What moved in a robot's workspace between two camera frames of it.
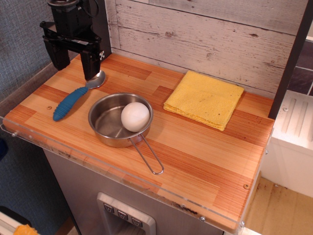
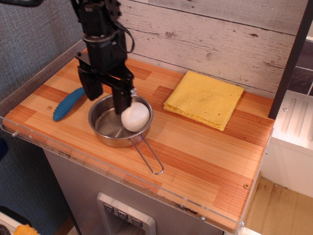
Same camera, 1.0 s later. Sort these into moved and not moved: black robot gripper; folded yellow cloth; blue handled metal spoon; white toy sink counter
Moved: black robot gripper
Not moved: blue handled metal spoon; white toy sink counter; folded yellow cloth
